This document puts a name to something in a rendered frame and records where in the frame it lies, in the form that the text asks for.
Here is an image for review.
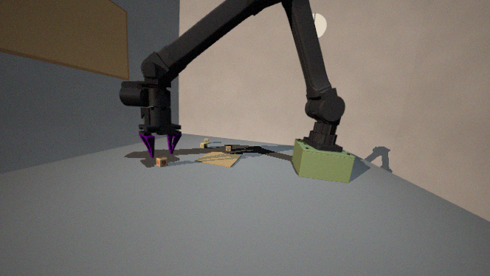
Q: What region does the tan flat mat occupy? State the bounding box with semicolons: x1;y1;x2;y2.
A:
195;151;241;168

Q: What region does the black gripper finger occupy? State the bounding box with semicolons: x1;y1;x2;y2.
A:
139;134;155;158
167;134;182;154

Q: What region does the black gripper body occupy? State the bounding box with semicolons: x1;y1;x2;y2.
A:
139;107;182;135

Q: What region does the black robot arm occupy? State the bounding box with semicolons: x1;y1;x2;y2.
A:
120;0;345;152

